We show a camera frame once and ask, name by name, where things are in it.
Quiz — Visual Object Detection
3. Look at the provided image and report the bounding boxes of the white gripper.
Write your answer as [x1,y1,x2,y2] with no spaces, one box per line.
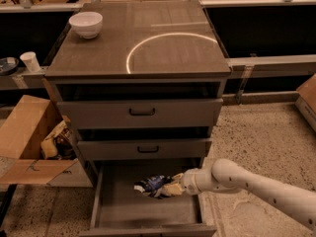
[164,168,217,196]

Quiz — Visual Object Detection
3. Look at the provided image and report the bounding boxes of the blue chip bag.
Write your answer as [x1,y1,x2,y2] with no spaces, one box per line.
[133,175,172,199]

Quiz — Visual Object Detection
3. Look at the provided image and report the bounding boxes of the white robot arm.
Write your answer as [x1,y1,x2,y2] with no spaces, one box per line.
[163,159,316,231]

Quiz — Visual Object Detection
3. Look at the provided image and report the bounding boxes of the middle grey drawer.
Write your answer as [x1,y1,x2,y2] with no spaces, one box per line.
[78,138,211,161]

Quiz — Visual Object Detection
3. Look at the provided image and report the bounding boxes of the grey drawer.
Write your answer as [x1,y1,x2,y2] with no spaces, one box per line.
[80,158,216,237]
[78,138,211,161]
[57,99,223,129]

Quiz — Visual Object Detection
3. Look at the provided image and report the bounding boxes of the bottom grey drawer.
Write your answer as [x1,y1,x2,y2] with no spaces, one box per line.
[80,158,216,237]

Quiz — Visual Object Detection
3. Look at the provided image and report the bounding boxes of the top grey drawer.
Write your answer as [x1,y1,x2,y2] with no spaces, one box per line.
[57,99,223,129]

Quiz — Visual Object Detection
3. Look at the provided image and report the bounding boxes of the grey drawer cabinet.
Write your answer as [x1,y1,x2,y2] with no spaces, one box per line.
[44,1,231,182]

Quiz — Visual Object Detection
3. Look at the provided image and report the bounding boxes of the crumpled bags in box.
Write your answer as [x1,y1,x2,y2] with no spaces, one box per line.
[40,120,76,160]

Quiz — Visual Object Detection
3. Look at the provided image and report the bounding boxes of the cardboard box at right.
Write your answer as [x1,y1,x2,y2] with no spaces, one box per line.
[295,74,316,131]

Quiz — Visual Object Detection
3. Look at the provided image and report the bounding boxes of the open cardboard box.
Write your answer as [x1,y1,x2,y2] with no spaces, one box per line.
[0,95,92,188]

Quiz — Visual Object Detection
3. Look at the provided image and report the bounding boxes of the white ceramic bowl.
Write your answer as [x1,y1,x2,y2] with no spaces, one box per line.
[69,12,103,39]

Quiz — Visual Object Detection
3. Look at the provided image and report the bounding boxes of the white paper cup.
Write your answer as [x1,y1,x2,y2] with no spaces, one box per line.
[20,51,40,72]

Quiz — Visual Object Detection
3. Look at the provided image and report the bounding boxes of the dark round plate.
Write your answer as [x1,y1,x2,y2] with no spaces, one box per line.
[0,57,19,76]

